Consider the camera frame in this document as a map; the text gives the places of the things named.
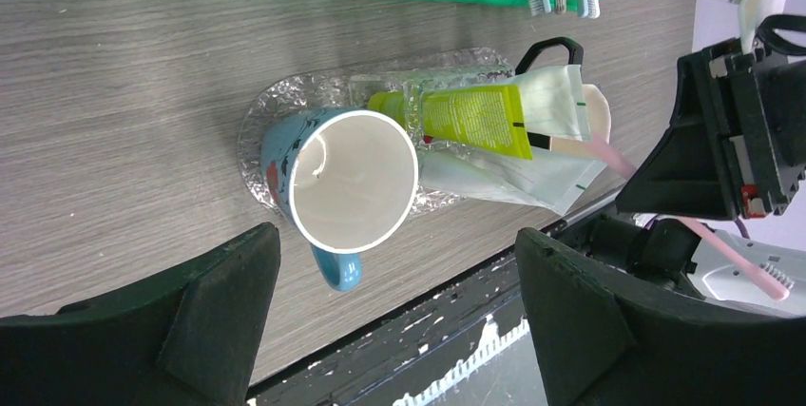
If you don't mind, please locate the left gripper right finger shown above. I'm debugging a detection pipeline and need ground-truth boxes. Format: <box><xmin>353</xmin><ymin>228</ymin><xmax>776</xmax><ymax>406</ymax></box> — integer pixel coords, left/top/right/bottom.
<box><xmin>514</xmin><ymin>228</ymin><xmax>805</xmax><ymax>405</ymax></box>

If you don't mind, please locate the clear plastic bag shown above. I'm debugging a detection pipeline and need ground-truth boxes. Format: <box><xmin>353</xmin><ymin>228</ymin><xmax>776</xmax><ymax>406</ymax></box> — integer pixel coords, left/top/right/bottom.
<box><xmin>348</xmin><ymin>68</ymin><xmax>483</xmax><ymax>159</ymax></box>

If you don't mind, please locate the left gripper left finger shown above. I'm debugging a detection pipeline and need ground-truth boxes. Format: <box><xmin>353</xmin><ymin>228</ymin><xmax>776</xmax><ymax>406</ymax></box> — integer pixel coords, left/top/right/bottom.
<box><xmin>1</xmin><ymin>222</ymin><xmax>281</xmax><ymax>405</ymax></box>

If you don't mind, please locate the pink toothbrush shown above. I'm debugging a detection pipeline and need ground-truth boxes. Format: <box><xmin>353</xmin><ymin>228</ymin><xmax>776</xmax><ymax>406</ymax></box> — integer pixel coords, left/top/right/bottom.
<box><xmin>583</xmin><ymin>135</ymin><xmax>790</xmax><ymax>301</ymax></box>

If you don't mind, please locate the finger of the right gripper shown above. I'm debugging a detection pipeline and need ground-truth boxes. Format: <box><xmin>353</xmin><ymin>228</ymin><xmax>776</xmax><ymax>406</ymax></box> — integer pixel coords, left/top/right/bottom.
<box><xmin>616</xmin><ymin>124</ymin><xmax>738</xmax><ymax>221</ymax></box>

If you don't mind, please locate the white red-cap toothpaste tube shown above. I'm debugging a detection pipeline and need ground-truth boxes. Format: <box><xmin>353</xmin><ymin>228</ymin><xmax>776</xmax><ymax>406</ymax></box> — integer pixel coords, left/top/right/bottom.
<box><xmin>420</xmin><ymin>148</ymin><xmax>605</xmax><ymax>216</ymax></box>

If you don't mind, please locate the light blue toothbrush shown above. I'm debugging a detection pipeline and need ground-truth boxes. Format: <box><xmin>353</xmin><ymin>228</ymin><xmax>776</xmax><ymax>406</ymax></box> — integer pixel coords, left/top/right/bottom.
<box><xmin>528</xmin><ymin>0</ymin><xmax>552</xmax><ymax>16</ymax></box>

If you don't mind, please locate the blue mug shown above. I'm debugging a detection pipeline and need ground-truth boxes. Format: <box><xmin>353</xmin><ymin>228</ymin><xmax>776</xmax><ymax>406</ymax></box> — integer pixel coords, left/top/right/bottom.
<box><xmin>259</xmin><ymin>106</ymin><xmax>419</xmax><ymax>292</ymax></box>

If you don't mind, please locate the yellow-green toothpaste tube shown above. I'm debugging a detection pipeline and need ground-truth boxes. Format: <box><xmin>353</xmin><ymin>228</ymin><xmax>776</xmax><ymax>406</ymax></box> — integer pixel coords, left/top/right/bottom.
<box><xmin>367</xmin><ymin>84</ymin><xmax>534</xmax><ymax>162</ymax></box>

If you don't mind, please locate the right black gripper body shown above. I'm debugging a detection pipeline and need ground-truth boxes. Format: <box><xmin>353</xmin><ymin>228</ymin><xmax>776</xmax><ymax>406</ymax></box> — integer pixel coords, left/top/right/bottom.
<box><xmin>677</xmin><ymin>39</ymin><xmax>805</xmax><ymax>219</ymax></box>

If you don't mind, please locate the pale mint toothpaste tube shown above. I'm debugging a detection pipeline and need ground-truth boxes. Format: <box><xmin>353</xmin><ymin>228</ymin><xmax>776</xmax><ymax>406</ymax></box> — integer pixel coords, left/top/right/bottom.
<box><xmin>497</xmin><ymin>65</ymin><xmax>591</xmax><ymax>142</ymax></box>

